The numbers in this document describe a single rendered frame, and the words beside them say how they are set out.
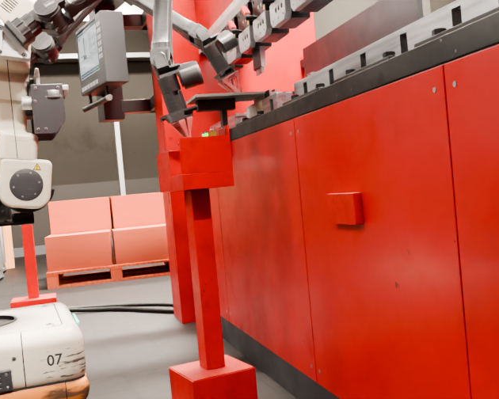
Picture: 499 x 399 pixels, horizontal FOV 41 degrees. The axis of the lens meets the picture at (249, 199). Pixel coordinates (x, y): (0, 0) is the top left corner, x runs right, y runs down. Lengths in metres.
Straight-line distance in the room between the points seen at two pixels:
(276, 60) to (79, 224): 2.76
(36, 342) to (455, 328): 1.30
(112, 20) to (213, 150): 1.71
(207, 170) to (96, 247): 3.49
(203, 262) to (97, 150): 7.45
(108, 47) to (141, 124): 6.06
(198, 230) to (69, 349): 0.53
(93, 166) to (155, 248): 4.11
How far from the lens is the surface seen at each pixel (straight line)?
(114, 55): 3.47
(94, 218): 5.70
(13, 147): 2.27
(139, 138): 9.46
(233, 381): 2.00
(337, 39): 3.13
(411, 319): 1.34
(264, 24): 2.37
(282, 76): 3.51
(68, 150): 9.32
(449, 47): 1.15
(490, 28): 1.07
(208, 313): 2.00
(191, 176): 1.89
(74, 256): 5.36
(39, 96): 2.27
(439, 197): 1.19
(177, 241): 3.32
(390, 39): 1.57
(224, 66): 2.50
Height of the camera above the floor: 0.65
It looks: 1 degrees down
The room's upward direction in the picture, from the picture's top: 5 degrees counter-clockwise
